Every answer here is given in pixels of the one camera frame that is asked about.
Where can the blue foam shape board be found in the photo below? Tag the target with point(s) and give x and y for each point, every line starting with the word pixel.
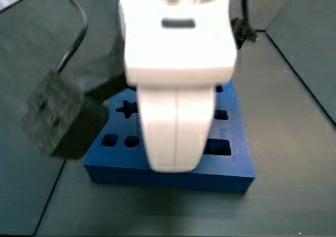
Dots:
pixel 116 158

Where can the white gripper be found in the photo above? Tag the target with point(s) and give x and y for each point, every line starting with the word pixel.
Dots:
pixel 180 55

